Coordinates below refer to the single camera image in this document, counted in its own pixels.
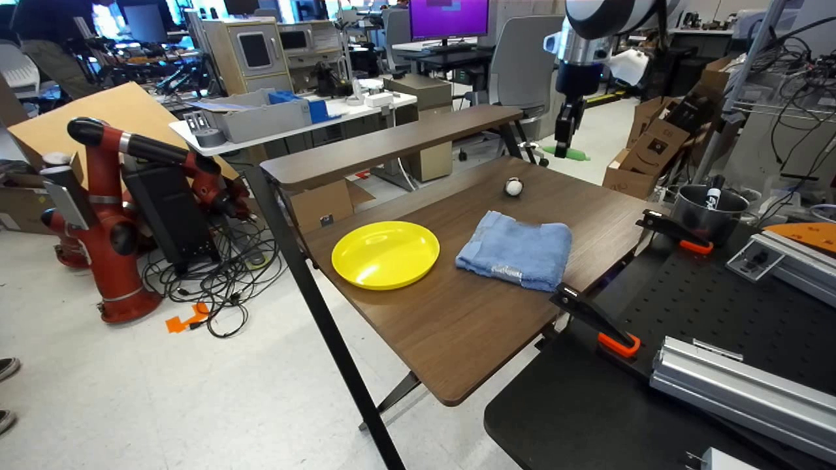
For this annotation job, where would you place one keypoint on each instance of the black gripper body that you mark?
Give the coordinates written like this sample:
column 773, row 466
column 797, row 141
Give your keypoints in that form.
column 575, row 82

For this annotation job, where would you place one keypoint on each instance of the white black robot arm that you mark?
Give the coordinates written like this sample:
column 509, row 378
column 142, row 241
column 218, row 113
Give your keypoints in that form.
column 602, row 14

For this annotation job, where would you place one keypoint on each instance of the raised wooden desk shelf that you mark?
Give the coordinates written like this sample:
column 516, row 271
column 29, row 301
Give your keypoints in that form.
column 381, row 145

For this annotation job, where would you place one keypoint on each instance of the small white ball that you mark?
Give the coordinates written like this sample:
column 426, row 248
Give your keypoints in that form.
column 513, row 185

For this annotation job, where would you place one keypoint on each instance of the stacked cardboard boxes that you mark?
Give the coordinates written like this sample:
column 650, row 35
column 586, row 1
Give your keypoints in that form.
column 654, row 151

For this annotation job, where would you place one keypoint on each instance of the blue folded towel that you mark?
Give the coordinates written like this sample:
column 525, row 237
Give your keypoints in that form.
column 516, row 252

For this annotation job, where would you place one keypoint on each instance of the purple screen monitor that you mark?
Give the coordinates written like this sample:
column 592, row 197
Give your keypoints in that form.
column 447, row 16

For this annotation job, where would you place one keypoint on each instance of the white bottle black cap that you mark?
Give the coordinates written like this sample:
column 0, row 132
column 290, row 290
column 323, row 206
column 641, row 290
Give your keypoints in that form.
column 713, row 197

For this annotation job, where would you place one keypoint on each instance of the white work table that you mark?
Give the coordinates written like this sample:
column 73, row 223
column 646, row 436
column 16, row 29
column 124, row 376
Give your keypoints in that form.
column 367, row 106

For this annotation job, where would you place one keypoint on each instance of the yellow round plate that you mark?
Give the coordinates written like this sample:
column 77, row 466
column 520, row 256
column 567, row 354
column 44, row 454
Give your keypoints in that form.
column 384, row 254

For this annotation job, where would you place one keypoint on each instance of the silver metal box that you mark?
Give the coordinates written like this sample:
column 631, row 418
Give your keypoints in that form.
column 752, row 258

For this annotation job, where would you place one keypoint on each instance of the blue cup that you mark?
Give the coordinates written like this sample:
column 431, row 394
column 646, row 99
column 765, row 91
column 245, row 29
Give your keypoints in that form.
column 316, row 111

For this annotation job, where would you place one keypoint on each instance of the small cardboard box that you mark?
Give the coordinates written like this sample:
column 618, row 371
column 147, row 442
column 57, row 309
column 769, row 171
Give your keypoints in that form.
column 320, row 206

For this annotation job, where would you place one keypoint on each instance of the orange board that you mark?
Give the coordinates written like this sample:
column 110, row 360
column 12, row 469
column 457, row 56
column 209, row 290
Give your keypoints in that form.
column 811, row 235

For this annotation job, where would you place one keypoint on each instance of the black perforated table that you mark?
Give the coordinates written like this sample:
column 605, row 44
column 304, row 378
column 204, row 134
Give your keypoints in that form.
column 575, row 418

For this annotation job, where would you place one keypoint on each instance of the grey bin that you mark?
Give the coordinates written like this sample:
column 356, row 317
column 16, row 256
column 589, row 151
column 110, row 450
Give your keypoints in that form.
column 261, row 121

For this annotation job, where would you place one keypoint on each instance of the aluminium extrusion profile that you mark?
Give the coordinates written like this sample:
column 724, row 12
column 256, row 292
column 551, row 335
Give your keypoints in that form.
column 741, row 393

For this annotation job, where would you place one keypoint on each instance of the beige machine with screen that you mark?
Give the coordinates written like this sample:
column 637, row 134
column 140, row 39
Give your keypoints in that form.
column 238, row 52

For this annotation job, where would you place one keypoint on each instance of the orange floor piece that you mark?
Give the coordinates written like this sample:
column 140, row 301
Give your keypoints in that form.
column 183, row 318

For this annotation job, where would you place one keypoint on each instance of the large flat cardboard sheet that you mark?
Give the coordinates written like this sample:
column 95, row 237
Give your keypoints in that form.
column 106, row 108

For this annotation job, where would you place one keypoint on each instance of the red robot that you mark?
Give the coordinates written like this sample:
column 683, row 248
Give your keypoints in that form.
column 107, row 252

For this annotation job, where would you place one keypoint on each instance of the dark shoe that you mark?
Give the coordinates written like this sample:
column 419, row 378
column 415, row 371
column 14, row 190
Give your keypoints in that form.
column 6, row 368
column 6, row 420

